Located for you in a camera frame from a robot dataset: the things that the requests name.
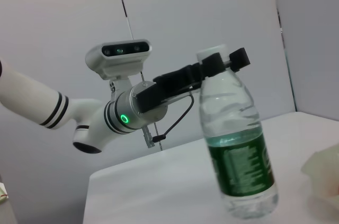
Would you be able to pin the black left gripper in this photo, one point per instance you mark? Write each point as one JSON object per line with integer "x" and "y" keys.
{"x": 169, "y": 86}

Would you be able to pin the clear water bottle green label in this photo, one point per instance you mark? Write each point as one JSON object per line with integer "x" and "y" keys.
{"x": 238, "y": 171}

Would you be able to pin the translucent wavy fruit plate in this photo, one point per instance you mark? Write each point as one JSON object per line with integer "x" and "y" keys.
{"x": 323, "y": 171}

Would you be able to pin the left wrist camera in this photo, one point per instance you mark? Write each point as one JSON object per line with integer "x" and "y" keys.
{"x": 116, "y": 62}

